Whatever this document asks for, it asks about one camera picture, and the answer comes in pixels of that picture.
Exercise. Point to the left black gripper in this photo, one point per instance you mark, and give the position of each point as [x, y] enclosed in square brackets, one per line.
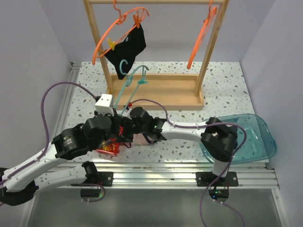
[116, 121]

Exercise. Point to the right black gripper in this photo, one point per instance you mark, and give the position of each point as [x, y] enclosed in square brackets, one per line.
[127, 137]

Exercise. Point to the pink underwear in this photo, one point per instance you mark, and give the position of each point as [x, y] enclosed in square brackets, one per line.
[140, 140]

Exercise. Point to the teal clip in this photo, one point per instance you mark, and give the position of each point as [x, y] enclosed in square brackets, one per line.
[142, 81]

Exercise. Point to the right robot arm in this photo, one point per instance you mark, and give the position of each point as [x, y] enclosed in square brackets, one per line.
[219, 139]

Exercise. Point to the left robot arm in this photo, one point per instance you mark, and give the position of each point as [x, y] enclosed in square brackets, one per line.
[21, 183]

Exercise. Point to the black underwear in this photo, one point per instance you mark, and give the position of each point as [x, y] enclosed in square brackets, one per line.
[128, 49]

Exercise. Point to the yellow clip on left hanger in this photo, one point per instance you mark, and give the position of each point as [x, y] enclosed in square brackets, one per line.
[111, 43]

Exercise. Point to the orange clip on left hanger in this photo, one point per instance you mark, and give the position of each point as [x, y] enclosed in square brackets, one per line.
[137, 20]

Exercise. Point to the red bin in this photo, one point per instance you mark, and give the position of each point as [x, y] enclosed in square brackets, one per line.
[115, 140]

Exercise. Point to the wooden clothes rack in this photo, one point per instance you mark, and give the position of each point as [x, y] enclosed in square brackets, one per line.
[176, 91]

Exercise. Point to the blue transparent tray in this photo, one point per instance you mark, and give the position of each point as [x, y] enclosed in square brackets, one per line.
[259, 144]

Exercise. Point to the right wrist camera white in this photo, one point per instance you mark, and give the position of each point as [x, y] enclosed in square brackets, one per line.
[128, 110]

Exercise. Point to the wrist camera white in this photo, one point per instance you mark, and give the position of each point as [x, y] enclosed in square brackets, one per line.
[105, 105]
[128, 110]

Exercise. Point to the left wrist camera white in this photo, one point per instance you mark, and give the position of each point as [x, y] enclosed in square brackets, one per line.
[105, 105]

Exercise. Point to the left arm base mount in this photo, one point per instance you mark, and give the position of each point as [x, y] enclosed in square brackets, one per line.
[95, 178]

